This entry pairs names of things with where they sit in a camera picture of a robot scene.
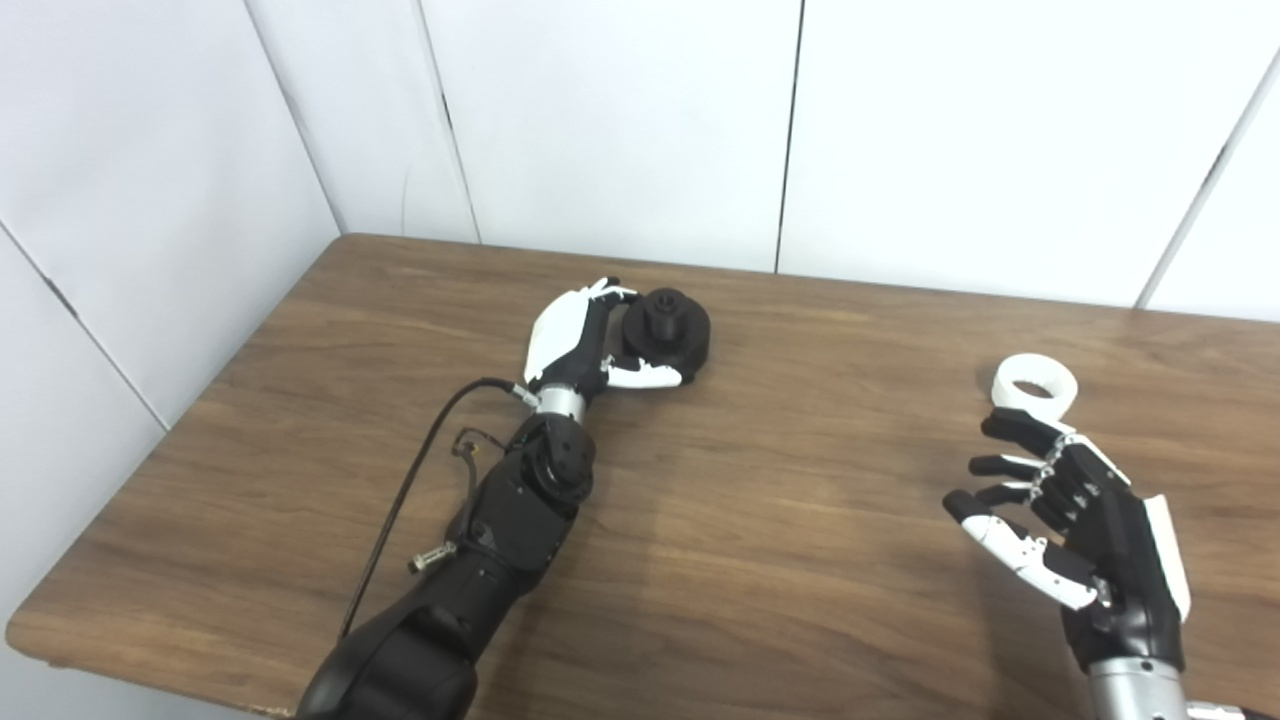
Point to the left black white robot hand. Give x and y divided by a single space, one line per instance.
555 335

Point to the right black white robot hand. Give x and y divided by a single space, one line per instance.
1120 560

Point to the round black plastic part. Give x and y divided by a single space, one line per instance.
680 335

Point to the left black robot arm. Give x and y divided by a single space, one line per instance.
500 530

